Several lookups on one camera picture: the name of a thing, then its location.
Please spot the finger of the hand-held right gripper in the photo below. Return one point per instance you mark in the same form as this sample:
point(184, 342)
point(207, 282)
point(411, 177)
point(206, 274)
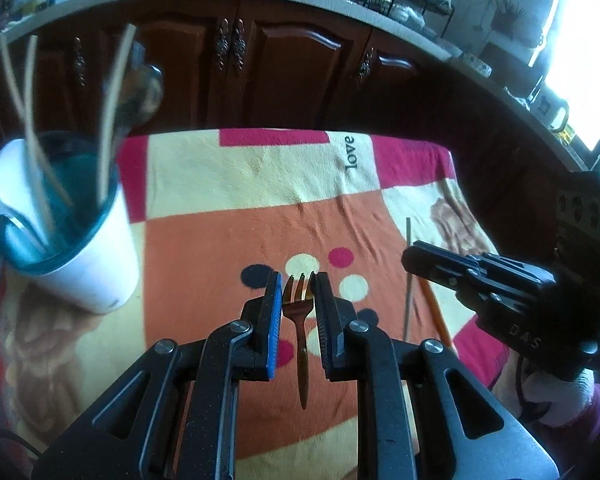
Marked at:
point(430, 265)
point(505, 266)

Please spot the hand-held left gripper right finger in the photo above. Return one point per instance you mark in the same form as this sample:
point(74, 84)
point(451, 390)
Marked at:
point(325, 330)

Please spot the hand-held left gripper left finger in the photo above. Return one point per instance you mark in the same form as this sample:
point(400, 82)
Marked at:
point(274, 330)

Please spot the small brown fork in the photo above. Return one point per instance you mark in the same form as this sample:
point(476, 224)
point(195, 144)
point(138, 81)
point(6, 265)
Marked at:
point(300, 320)

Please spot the thin metal chopstick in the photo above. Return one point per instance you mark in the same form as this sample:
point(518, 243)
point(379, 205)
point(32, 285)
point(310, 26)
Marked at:
point(407, 280)

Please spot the white floral cup teal rim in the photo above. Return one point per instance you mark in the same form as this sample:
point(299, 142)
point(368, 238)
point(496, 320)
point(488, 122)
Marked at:
point(90, 260)

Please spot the person's right hand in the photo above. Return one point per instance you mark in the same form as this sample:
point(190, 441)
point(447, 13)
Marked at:
point(565, 400)

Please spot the printed fleece blanket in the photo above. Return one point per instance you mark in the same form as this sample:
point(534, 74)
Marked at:
point(220, 220)

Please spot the bright window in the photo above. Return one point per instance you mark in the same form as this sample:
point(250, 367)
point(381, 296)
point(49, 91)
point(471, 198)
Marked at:
point(580, 60)

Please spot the brown wooden lower cabinets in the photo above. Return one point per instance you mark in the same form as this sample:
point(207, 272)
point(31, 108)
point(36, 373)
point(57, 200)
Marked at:
point(300, 70)

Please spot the potted plant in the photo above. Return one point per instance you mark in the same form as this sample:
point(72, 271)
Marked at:
point(507, 12)

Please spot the white plastic spoon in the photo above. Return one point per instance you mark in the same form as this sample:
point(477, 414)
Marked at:
point(7, 180)

